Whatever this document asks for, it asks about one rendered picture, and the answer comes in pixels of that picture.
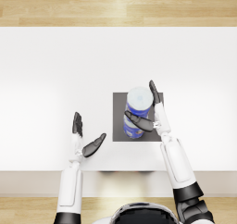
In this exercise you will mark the blue can with silver lid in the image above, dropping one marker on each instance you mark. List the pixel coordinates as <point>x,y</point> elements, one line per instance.
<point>139,98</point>
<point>132,130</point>

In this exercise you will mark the dark grey square mat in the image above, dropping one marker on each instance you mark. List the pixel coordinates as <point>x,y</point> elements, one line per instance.
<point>118,122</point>

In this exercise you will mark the dark round robot body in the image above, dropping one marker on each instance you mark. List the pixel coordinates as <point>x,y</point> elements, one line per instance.
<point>142,214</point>

